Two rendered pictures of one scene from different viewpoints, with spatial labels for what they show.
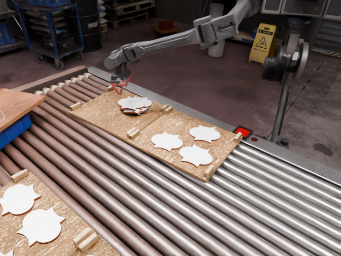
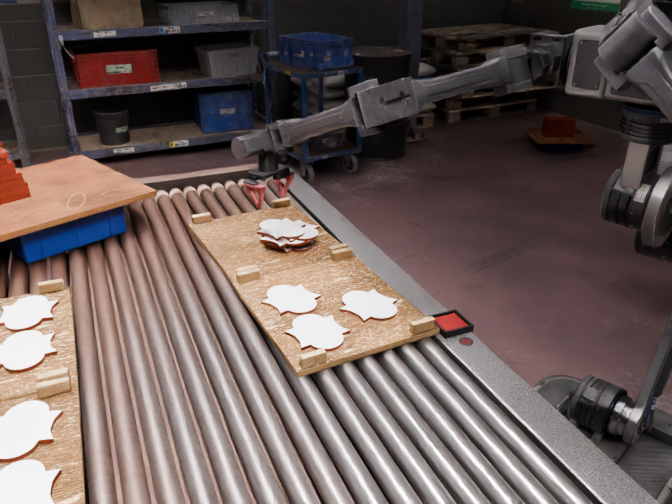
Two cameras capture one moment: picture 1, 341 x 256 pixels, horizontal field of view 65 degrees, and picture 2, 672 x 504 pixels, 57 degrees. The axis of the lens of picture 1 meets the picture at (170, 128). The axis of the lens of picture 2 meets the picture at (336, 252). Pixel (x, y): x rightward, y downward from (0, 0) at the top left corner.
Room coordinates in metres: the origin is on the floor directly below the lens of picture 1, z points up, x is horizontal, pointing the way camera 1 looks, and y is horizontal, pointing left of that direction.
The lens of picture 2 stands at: (-0.12, -0.68, 1.71)
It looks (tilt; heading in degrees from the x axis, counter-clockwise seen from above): 27 degrees down; 28
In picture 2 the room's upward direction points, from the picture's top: straight up
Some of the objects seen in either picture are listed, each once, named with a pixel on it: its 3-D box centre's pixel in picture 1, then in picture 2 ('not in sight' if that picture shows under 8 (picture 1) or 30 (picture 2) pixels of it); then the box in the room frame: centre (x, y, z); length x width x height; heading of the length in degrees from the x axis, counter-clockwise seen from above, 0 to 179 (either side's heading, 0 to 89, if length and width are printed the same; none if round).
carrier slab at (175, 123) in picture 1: (185, 139); (329, 306); (0.98, -0.07, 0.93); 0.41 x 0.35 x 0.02; 55
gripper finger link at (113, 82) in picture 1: (119, 85); (261, 190); (1.19, 0.25, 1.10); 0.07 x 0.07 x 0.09; 81
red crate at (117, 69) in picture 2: not in sight; (114, 65); (3.73, 3.51, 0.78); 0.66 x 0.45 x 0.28; 144
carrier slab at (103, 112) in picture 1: (121, 110); (266, 240); (1.22, 0.27, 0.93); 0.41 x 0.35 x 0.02; 56
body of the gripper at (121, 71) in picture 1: (120, 68); (268, 162); (1.22, 0.25, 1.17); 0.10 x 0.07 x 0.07; 171
